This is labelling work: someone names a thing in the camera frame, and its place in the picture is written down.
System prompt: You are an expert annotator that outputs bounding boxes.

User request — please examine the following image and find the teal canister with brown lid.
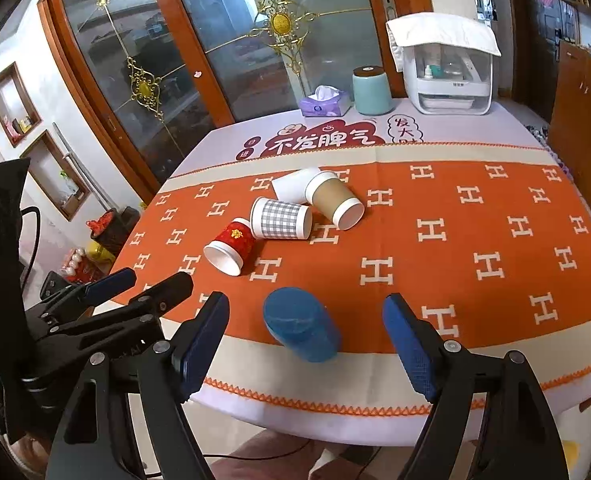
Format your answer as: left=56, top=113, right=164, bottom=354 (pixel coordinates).
left=352, top=65, right=394, bottom=116

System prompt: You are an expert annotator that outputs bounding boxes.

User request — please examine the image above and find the white paper cup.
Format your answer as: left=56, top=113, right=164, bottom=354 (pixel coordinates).
left=271, top=166, right=322, bottom=201

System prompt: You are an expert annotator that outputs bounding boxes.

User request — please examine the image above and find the brown paper cup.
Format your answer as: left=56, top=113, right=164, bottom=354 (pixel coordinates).
left=304, top=171, right=365, bottom=231

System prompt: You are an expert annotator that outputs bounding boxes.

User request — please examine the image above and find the orange patterned tablecloth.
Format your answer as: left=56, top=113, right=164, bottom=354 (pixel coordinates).
left=92, top=102, right=591, bottom=448

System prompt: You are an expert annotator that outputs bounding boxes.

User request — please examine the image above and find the glass sliding door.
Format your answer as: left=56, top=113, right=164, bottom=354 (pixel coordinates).
left=38, top=0, right=236, bottom=192
left=142, top=0, right=433, bottom=123

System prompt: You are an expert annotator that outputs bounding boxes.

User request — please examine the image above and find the purple tissue box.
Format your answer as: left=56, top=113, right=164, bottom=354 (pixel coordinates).
left=299, top=86, right=352, bottom=117

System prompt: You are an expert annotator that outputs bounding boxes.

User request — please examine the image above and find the yellow container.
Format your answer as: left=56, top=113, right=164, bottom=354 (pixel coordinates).
left=85, top=242, right=116, bottom=264

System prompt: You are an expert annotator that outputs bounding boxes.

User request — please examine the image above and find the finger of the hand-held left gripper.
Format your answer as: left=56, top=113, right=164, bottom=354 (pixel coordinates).
left=40, top=272, right=194, bottom=346
left=39, top=267, right=137, bottom=321

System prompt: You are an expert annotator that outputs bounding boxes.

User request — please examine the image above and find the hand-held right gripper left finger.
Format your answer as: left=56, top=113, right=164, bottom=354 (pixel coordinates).
left=45, top=291, right=231, bottom=480

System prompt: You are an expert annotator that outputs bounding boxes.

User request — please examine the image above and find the red decoration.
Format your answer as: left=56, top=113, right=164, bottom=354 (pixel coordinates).
left=89, top=211, right=118, bottom=238

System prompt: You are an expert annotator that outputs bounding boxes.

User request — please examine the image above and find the grey checkered paper cup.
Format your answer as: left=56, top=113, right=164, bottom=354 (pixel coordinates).
left=250, top=196, right=313, bottom=241

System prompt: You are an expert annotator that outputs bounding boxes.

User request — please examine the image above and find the red paper cup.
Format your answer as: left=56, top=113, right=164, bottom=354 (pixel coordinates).
left=203, top=217, right=257, bottom=277

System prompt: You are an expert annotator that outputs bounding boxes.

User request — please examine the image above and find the wooden wall niche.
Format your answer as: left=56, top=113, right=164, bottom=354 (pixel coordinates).
left=19, top=129, right=92, bottom=222
left=0, top=61, right=42, bottom=148

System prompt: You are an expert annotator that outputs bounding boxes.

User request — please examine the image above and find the white storage cabinet box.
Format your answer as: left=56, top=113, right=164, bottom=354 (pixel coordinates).
left=400, top=42, right=493, bottom=116

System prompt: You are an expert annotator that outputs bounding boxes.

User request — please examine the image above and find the wooden cabinet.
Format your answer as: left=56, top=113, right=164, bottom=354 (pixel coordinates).
left=545, top=40, right=591, bottom=271

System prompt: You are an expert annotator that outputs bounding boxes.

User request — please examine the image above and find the dark round stool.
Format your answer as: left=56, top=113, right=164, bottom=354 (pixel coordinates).
left=92, top=206, right=141, bottom=256

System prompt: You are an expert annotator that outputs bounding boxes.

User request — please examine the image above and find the thin black floor cable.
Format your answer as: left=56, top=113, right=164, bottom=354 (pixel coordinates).
left=200, top=437, right=376, bottom=480

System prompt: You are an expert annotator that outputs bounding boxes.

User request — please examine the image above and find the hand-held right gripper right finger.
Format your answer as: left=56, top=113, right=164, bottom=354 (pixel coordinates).
left=382, top=293, right=571, bottom=480

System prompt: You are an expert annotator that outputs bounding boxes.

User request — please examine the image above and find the pack of small bottles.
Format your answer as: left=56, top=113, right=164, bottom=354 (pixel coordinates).
left=60, top=247, right=96, bottom=281

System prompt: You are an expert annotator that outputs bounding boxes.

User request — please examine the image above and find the blue paper cup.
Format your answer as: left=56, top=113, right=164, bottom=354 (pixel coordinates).
left=262, top=286, right=341, bottom=364

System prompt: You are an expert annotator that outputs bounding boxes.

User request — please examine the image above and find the white folded cloth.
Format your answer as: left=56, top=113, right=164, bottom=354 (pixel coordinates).
left=385, top=11, right=502, bottom=58

